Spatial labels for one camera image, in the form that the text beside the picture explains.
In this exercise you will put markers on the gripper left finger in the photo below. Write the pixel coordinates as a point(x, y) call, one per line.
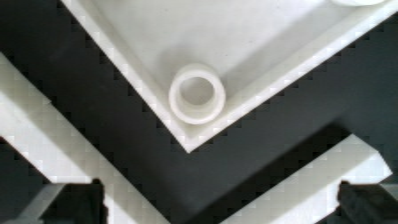
point(66, 204)

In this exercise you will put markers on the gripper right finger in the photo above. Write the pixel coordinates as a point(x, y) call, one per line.
point(367, 204)

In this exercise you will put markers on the white square tabletop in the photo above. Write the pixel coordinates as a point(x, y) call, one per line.
point(260, 39)

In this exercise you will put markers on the white obstacle fence wall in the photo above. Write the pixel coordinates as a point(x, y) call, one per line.
point(40, 133)

